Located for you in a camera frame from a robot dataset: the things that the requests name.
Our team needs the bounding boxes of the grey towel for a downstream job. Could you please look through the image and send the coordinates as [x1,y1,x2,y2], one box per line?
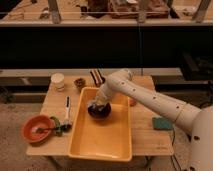
[89,102,104,111]

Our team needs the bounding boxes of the orange fruit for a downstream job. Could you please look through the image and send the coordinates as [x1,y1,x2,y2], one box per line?
[129,98,137,107]

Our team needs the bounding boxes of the green sponge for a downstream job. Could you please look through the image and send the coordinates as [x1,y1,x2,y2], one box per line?
[152,117,173,130]

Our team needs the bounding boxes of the white cup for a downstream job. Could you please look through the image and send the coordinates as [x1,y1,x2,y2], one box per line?
[51,73,65,91]

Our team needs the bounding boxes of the green vegetable toy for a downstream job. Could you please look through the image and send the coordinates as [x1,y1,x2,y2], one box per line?
[50,116,62,136]

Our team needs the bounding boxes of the yellow plastic tub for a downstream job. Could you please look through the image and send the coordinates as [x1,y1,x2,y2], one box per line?
[68,87,132,162]

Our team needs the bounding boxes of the purple bowl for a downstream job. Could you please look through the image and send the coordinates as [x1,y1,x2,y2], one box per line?
[88,103,111,119]

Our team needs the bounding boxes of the striped cloth in cup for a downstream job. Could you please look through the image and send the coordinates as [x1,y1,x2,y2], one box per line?
[90,69,105,87]

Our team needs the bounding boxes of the black cable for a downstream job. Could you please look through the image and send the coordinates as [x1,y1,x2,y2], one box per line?
[170,128,193,171]

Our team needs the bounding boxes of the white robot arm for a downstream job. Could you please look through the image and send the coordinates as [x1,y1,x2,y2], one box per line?
[95,69,213,171]

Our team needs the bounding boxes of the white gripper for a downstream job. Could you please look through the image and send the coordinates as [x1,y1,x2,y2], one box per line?
[95,84,114,106]

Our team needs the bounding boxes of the small brown cup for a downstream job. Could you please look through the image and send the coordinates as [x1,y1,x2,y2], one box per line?
[74,78,86,89]

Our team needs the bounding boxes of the orange bowl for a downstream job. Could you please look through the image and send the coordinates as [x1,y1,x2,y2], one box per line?
[21,115,54,144]

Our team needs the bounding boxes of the spoon in orange bowl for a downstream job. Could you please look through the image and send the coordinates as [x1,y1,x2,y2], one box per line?
[35,128,56,133]

